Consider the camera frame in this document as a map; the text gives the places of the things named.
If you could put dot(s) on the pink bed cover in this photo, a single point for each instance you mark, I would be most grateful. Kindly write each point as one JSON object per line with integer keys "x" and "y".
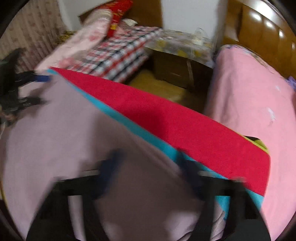
{"x": 253, "y": 99}

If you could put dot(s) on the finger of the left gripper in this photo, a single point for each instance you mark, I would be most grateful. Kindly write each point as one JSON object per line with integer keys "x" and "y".
{"x": 31, "y": 101}
{"x": 30, "y": 76}

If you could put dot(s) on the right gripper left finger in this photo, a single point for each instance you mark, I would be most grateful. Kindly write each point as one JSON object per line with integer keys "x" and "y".
{"x": 90, "y": 188}

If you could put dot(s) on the floral curtain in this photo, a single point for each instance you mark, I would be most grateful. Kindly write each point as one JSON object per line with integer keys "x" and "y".
{"x": 35, "y": 29}

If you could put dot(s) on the red embroidered pillow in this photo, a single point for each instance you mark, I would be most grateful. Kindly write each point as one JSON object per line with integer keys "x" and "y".
{"x": 118, "y": 9}

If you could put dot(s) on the brown padded headboard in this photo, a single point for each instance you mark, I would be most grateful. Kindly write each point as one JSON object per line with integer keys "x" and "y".
{"x": 260, "y": 27}

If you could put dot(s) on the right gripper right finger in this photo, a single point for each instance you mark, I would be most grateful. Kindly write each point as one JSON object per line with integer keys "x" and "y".
{"x": 243, "y": 222}

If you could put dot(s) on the dark wooden small headboard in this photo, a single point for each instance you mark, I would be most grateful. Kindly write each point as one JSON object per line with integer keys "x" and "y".
{"x": 146, "y": 13}

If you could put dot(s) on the rainbow striped blanket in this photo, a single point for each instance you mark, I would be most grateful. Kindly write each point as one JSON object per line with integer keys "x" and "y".
{"x": 175, "y": 129}

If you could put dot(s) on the plaid checkered bedsheet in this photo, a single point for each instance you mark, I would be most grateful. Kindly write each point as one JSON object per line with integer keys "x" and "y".
{"x": 118, "y": 57}

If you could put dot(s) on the dark wooden nightstand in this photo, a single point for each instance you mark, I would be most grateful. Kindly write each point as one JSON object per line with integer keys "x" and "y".
{"x": 181, "y": 71}

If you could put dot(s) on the lilac fleece pants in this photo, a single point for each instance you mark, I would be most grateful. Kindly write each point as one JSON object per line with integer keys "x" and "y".
{"x": 148, "y": 199}

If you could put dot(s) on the pink floral folded quilt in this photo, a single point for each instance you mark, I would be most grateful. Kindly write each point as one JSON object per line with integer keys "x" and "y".
{"x": 92, "y": 33}

